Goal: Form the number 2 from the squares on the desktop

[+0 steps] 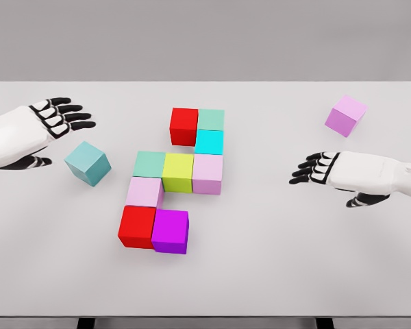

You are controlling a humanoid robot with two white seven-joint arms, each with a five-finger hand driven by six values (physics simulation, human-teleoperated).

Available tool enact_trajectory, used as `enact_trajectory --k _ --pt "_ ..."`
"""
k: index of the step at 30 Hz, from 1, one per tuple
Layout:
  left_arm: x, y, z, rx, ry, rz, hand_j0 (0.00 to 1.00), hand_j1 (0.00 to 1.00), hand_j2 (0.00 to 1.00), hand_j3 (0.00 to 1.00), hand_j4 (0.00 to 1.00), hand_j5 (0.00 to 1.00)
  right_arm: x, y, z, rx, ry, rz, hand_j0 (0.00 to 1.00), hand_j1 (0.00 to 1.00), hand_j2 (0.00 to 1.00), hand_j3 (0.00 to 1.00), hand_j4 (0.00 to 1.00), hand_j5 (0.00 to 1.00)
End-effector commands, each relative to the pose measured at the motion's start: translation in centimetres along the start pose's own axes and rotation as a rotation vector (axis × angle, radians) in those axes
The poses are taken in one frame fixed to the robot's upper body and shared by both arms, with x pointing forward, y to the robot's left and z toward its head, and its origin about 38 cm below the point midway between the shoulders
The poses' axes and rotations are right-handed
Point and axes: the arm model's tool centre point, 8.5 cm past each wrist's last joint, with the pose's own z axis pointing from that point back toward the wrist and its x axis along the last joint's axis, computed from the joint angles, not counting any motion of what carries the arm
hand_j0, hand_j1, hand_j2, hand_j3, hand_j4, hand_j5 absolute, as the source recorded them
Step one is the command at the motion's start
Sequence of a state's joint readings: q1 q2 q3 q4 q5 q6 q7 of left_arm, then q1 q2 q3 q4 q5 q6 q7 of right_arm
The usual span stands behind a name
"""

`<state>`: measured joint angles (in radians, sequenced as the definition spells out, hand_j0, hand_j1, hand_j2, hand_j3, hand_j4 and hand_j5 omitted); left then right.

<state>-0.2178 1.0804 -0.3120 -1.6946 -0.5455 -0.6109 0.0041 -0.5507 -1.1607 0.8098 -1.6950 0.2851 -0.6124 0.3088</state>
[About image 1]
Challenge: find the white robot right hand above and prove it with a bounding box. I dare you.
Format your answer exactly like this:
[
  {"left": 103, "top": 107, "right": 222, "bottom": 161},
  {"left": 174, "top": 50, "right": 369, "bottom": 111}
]
[{"left": 288, "top": 151, "right": 410, "bottom": 208}]

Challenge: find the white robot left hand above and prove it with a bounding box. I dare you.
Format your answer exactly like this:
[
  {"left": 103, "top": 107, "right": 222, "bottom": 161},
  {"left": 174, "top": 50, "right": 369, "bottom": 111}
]
[{"left": 0, "top": 97, "right": 97, "bottom": 171}]

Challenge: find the lilac cube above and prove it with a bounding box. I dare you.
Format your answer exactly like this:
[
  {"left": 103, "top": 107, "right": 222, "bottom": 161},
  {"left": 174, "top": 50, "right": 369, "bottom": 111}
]
[{"left": 324, "top": 95, "right": 369, "bottom": 139}]

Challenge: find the teal cube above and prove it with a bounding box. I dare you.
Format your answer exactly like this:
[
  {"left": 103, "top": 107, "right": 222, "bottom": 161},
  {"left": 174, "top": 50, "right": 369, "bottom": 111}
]
[{"left": 64, "top": 141, "right": 112, "bottom": 188}]

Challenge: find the mint green cube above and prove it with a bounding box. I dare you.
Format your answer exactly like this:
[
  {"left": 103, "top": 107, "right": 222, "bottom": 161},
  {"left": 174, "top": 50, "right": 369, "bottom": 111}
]
[
  {"left": 132, "top": 150, "right": 166, "bottom": 179},
  {"left": 197, "top": 108, "right": 225, "bottom": 133}
]

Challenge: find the light pink cube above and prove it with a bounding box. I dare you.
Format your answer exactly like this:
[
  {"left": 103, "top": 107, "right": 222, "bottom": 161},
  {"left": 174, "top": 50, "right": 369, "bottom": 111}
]
[
  {"left": 191, "top": 153, "right": 224, "bottom": 196},
  {"left": 125, "top": 176, "right": 166, "bottom": 209}
]

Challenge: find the red cube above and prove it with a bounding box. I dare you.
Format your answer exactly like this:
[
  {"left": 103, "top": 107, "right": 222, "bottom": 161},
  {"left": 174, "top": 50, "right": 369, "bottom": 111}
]
[
  {"left": 169, "top": 107, "right": 199, "bottom": 147},
  {"left": 117, "top": 204, "right": 158, "bottom": 250}
]

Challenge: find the cyan cube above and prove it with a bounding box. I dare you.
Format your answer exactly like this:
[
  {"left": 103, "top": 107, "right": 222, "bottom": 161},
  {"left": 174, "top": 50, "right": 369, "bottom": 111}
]
[{"left": 193, "top": 129, "right": 225, "bottom": 156}]

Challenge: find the yellow cube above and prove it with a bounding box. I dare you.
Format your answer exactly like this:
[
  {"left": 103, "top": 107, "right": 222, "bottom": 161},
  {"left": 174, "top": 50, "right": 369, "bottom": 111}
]
[{"left": 161, "top": 152, "right": 195, "bottom": 194}]

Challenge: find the magenta cube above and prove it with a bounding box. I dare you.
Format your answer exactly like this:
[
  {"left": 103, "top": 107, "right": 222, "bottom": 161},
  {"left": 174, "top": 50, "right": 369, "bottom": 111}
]
[{"left": 151, "top": 208, "right": 190, "bottom": 256}]

